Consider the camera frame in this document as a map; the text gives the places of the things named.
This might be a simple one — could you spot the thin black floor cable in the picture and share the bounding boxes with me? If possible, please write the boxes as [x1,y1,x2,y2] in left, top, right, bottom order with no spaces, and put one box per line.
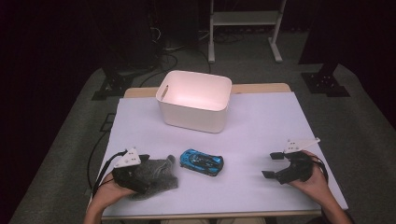
[87,130,111,190]

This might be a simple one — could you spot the white metal stand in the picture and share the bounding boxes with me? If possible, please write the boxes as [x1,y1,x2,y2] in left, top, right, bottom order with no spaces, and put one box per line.
[207,0,288,64]

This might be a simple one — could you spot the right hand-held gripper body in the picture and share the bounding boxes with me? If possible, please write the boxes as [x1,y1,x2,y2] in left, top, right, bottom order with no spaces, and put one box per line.
[275,137,321,185]

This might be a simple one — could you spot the white plastic bin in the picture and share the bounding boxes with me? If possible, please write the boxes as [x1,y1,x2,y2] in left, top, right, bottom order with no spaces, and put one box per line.
[155,70,233,134]

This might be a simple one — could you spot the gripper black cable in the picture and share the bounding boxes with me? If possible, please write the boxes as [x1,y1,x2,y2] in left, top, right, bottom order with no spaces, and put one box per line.
[312,155,330,185]
[92,149,129,198]

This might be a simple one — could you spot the wooden table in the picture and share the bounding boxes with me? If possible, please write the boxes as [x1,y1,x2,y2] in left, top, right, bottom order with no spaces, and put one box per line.
[85,82,349,220]

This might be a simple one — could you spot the white table mat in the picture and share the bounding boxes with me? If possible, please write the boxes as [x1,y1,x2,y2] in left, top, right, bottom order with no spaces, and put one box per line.
[102,91,349,217]

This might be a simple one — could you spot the blue toy car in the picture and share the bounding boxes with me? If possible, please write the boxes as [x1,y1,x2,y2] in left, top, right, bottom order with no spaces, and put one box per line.
[179,148,224,177]

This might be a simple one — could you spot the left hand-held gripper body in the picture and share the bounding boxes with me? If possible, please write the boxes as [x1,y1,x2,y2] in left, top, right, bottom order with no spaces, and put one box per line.
[111,147,151,194]

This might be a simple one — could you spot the grey cloth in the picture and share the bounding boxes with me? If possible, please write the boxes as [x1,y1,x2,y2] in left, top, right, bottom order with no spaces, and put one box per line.
[129,154,180,201]

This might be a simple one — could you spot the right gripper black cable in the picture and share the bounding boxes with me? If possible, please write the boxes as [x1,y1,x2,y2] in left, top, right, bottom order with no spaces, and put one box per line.
[312,155,330,185]

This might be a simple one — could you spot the person's right hand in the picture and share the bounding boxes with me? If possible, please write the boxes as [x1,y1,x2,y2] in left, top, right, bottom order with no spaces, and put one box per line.
[288,149,330,206]

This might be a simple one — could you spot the looped black floor cable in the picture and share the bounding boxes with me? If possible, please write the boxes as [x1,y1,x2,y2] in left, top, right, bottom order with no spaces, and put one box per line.
[138,52,179,88]

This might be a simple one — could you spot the person's left hand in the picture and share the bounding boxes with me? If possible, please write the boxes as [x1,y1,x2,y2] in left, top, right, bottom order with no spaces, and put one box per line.
[92,180,138,210]

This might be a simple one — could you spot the black stand base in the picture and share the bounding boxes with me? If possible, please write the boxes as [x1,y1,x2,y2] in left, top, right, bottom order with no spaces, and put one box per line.
[301,62,351,98]
[92,69,134,101]

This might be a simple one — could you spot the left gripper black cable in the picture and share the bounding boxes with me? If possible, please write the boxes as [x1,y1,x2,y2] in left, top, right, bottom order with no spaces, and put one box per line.
[92,149,129,198]

